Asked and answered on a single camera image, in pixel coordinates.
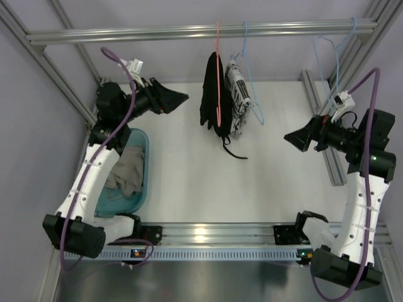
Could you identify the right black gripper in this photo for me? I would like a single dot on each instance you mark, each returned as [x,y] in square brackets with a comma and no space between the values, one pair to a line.
[320,133]

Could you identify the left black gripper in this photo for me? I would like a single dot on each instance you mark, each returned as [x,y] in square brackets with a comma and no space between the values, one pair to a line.
[154,98]

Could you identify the black trousers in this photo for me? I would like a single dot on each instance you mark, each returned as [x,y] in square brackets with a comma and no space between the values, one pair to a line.
[209,103]

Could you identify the pink wire hanger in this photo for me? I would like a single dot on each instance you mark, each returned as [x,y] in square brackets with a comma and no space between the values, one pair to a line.
[218,108]

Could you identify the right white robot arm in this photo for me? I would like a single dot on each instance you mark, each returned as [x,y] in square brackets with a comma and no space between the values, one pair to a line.
[346,259]

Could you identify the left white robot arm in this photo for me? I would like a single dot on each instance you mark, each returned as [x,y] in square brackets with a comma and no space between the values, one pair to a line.
[74,227]

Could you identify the white black patterned garment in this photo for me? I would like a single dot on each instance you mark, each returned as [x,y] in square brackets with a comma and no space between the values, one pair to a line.
[241,100]

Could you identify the beige cloth in basket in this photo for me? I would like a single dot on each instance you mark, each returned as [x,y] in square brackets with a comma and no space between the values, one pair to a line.
[128,173]

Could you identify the teal plastic basket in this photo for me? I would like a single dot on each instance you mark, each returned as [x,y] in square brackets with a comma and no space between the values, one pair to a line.
[112,202]

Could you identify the middle blue wire hanger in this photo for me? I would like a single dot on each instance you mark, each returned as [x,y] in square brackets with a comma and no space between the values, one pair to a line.
[254,104]

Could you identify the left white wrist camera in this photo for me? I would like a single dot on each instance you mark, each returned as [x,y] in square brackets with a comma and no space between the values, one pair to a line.
[134,67]

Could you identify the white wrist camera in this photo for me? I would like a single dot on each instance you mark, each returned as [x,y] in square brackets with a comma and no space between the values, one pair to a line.
[134,67]
[343,102]

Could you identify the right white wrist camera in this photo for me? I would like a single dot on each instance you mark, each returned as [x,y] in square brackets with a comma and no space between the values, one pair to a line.
[343,102]

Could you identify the aluminium hanging rail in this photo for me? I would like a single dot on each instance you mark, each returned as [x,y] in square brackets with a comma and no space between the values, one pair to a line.
[154,33]

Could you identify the left aluminium frame posts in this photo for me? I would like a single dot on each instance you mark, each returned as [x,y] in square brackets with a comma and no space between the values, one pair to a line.
[12,22]

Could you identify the aluminium frame posts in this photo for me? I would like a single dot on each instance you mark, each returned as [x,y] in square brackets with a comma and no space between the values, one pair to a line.
[351,54]
[12,22]

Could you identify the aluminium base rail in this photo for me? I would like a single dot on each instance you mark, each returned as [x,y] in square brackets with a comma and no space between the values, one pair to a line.
[218,235]

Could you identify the right aluminium frame posts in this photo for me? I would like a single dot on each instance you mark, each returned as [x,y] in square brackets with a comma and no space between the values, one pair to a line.
[351,54]

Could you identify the white slotted cable duct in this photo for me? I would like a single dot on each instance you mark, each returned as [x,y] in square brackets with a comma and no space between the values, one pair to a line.
[199,254]

